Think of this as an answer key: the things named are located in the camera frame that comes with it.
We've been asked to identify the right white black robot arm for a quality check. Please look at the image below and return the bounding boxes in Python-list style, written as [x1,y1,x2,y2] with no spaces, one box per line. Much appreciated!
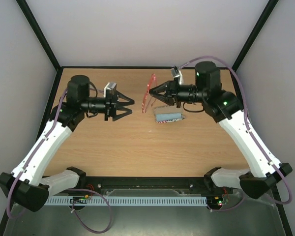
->
[149,61,292,199]

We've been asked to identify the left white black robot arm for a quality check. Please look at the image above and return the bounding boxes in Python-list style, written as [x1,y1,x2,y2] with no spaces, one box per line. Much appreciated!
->
[0,75,135,212]

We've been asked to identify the purple cable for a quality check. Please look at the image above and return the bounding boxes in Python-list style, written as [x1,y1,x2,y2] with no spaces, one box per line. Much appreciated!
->
[6,83,114,234]
[178,56,294,212]

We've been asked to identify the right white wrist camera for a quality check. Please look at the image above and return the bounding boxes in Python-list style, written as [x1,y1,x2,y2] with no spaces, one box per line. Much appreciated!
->
[171,66,184,85]

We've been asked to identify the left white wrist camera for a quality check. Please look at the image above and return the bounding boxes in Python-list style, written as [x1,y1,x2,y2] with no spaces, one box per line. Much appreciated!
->
[103,82,117,97]

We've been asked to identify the black aluminium frame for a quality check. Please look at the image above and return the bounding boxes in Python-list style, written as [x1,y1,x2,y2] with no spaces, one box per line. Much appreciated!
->
[0,0,294,236]

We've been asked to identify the right circuit board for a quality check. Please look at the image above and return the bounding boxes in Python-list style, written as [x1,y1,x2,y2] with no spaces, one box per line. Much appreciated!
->
[206,194,230,206]

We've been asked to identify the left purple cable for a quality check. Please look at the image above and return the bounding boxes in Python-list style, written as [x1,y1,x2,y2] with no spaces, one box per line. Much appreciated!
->
[6,83,114,234]

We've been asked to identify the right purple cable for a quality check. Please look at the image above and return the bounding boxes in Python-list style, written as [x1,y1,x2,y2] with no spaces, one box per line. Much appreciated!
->
[178,56,294,212]

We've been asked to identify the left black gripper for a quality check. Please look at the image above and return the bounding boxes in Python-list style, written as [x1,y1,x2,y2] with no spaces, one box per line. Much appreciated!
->
[81,89,135,121]

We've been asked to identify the blue cleaning cloth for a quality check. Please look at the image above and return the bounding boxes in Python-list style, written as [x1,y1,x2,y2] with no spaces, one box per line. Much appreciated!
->
[156,113,183,123]

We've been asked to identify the red thin frame sunglasses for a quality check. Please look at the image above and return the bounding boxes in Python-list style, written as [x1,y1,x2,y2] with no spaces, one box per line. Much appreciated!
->
[141,73,157,114]

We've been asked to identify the circuit board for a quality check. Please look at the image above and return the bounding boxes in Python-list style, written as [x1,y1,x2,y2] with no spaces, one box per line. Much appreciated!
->
[206,194,230,206]
[69,195,92,204]

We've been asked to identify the light blue slotted cable duct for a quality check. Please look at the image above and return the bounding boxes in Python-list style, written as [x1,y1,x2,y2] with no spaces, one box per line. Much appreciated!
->
[45,196,207,207]

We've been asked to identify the patterned sunglasses case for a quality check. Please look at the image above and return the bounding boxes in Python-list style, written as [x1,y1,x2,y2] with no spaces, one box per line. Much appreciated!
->
[153,106,185,123]

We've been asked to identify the left circuit board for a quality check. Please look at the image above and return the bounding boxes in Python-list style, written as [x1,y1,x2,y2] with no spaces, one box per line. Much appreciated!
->
[69,195,92,204]

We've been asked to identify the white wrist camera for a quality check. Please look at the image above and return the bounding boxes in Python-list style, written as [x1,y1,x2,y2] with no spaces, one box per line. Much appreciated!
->
[103,82,117,97]
[171,66,184,85]

